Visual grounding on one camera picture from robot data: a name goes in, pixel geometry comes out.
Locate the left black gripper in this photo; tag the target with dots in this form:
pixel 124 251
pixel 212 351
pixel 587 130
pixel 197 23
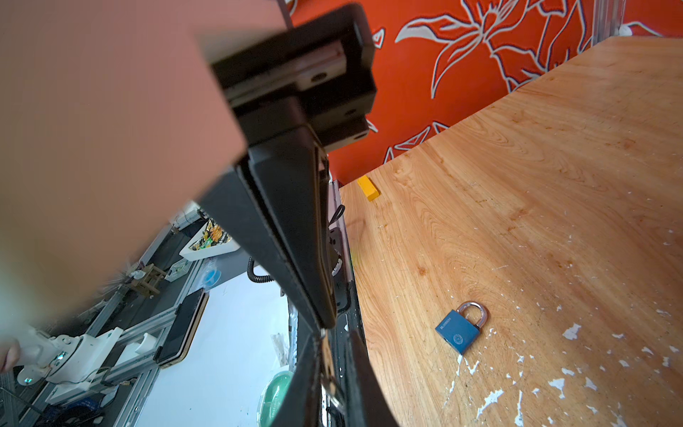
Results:
pixel 273 201

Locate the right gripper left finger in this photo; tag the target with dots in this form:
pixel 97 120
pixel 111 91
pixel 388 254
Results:
pixel 303 401

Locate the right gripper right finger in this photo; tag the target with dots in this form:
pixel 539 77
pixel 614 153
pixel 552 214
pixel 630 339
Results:
pixel 365 404

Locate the blue padlock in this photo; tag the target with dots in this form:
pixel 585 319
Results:
pixel 459 332

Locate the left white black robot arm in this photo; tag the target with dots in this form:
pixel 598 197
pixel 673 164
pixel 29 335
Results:
pixel 115 114

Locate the yellow flat block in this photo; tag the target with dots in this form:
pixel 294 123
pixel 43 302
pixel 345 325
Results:
pixel 370 191

